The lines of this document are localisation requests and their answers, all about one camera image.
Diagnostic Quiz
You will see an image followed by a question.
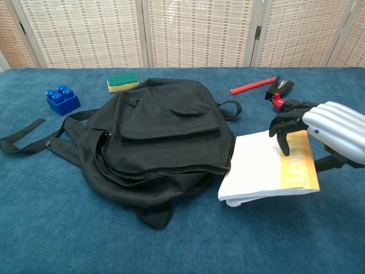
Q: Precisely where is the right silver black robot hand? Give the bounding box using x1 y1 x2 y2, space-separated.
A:
269 99 365 174

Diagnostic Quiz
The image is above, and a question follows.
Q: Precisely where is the white yellow notebook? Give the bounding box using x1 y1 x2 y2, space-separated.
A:
218 130 321 208

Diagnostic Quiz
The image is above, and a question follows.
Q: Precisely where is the black fabric backpack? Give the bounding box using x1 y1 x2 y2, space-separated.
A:
0 78 242 231

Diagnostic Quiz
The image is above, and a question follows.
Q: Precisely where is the black stapler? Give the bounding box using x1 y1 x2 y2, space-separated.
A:
264 75 294 101

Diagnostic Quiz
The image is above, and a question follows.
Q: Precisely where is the red pen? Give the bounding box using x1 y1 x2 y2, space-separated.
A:
229 75 277 95

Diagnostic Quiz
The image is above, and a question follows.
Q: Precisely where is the green and yellow sponge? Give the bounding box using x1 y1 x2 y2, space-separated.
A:
106 72 141 94

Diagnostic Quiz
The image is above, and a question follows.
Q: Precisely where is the woven folding screen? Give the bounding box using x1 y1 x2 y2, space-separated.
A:
0 0 365 69

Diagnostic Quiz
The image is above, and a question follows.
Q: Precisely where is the blue toy building brick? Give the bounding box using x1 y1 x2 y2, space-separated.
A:
46 84 82 116

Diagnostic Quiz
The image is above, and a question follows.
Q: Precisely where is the blue table cloth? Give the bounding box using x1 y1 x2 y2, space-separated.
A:
0 67 365 274

